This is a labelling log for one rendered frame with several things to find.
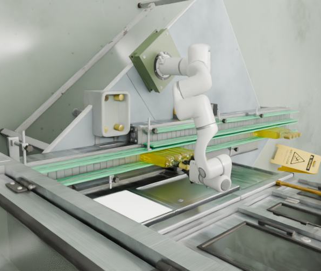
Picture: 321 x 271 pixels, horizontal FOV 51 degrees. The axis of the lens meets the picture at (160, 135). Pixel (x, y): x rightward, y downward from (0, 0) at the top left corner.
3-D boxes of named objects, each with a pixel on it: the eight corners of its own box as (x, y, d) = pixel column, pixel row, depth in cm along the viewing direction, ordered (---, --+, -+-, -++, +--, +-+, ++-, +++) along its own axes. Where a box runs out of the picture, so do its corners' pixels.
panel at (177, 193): (42, 219, 134) (89, 252, 110) (42, 212, 134) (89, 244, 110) (189, 175, 196) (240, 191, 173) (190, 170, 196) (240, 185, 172)
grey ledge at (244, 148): (165, 168, 210) (179, 172, 202) (166, 154, 208) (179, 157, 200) (247, 147, 276) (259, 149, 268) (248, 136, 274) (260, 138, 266)
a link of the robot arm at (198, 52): (185, 80, 153) (184, 44, 149) (192, 75, 176) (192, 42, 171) (206, 80, 151) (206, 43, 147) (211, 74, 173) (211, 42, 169)
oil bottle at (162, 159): (140, 160, 180) (168, 169, 165) (140, 150, 179) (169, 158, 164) (147, 158, 184) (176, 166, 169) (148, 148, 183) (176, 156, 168)
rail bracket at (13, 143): (2, 165, 139) (25, 178, 123) (-1, 125, 136) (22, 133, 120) (14, 163, 142) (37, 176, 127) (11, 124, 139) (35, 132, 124)
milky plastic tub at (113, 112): (92, 135, 172) (102, 137, 166) (92, 91, 168) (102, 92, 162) (120, 131, 184) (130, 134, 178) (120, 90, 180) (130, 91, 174)
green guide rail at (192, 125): (143, 131, 178) (154, 133, 173) (143, 129, 178) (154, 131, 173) (290, 111, 299) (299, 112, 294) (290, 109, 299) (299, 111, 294)
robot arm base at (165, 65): (149, 61, 180) (170, 61, 169) (162, 45, 184) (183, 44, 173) (163, 81, 189) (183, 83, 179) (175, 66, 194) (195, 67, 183)
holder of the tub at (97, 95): (92, 144, 173) (101, 147, 168) (92, 91, 168) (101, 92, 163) (119, 141, 185) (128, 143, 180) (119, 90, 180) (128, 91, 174)
